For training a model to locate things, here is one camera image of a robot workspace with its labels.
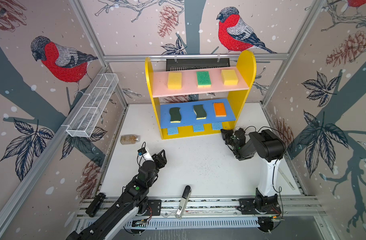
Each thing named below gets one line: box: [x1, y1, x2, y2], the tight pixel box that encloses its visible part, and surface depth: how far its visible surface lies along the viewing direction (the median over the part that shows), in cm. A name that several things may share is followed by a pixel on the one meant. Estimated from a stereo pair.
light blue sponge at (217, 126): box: [212, 122, 223, 131], surface depth 106 cm
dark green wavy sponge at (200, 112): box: [193, 104, 207, 120], surface depth 97 cm
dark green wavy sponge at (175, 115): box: [169, 107, 182, 123], surface depth 95 cm
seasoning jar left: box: [120, 135, 141, 145], surface depth 97 cm
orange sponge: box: [213, 102, 227, 118], surface depth 99 cm
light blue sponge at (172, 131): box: [167, 127, 179, 136], surface depth 103 cm
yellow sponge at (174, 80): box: [167, 72, 182, 90], surface depth 74 cm
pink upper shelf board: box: [152, 77, 250, 99], surface depth 75 cm
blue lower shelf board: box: [160, 98, 236, 129], surface depth 98 cm
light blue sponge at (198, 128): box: [193, 124, 205, 133], surface depth 105 cm
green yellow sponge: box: [196, 71, 212, 88], surface depth 76 cm
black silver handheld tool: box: [175, 185, 192, 219], surface depth 74 cm
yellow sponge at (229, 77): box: [221, 69, 239, 86], surface depth 76 cm
